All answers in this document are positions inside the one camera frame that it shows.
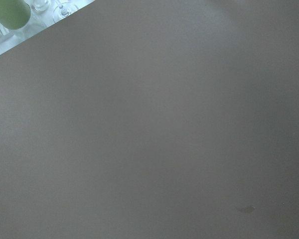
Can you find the green cup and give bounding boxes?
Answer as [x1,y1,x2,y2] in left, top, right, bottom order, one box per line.
[0,0,31,30]

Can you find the clear wine glass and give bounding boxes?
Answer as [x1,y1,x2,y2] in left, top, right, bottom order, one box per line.
[52,0,79,23]

